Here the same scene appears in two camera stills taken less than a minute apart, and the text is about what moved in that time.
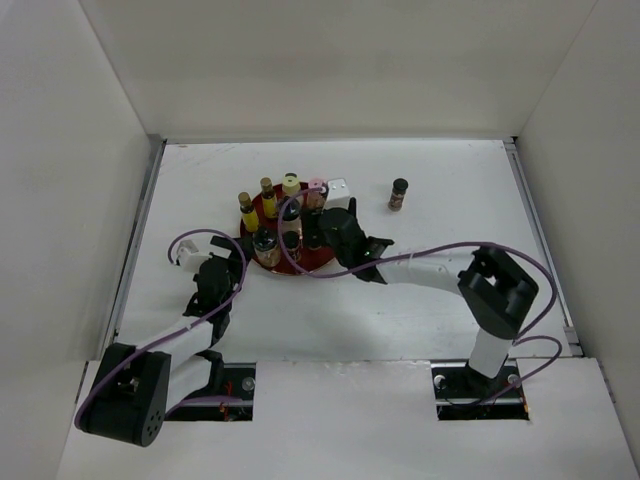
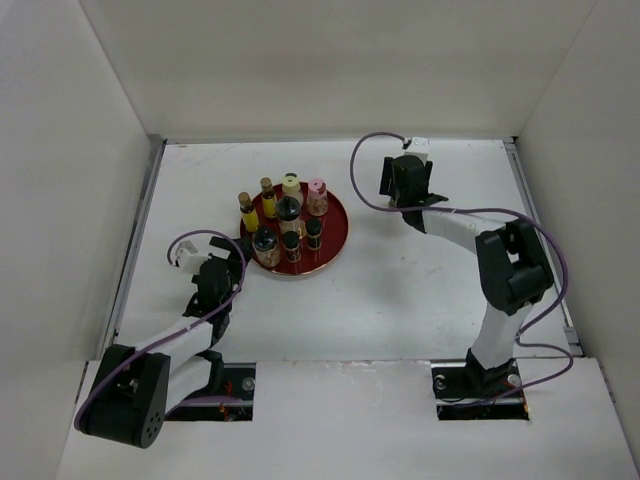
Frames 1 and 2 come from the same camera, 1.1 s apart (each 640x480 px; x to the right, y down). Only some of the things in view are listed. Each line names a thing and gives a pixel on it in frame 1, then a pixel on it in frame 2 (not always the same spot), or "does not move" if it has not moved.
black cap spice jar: x=292 y=241 does not move
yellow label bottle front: x=251 y=218 does not move
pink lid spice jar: x=315 y=193 does not move
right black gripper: x=311 y=219 → x=387 y=176
